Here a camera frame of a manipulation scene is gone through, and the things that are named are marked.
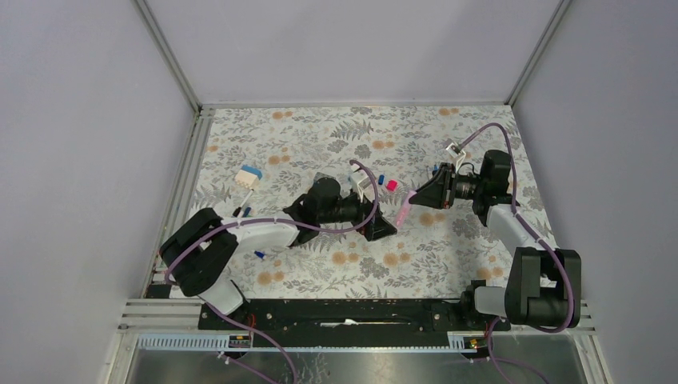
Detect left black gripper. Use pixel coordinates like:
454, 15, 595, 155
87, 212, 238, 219
317, 183, 396, 240

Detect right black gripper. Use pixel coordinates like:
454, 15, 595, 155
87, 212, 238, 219
408, 163, 485, 210

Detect light pink pen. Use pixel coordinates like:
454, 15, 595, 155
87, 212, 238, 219
395, 190, 417, 228

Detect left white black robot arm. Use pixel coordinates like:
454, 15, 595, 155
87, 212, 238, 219
159, 178, 397, 329

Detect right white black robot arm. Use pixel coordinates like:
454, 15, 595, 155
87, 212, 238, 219
406, 150, 581, 333

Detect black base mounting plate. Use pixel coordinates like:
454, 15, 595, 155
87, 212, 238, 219
229, 298, 494, 349

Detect pile of thin pens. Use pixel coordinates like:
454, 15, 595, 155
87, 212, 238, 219
233, 189, 254, 218

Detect cream blue toy brick block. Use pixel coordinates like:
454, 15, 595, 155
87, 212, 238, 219
234, 165, 263, 190

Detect floral patterned table mat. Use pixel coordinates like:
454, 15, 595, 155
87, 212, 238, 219
189, 106, 553, 298

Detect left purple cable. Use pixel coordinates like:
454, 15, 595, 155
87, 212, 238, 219
164, 159, 381, 384

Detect purple cable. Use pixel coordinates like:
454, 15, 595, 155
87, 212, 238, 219
164, 159, 381, 384
455, 122, 576, 384

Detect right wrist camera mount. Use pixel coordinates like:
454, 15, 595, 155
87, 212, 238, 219
445, 142, 467, 169

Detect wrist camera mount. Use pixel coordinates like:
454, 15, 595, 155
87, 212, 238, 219
349, 170, 375, 202
445, 142, 467, 169

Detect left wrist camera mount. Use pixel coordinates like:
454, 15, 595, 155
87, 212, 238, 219
349, 170, 375, 202

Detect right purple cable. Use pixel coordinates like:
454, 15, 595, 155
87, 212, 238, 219
455, 122, 576, 384

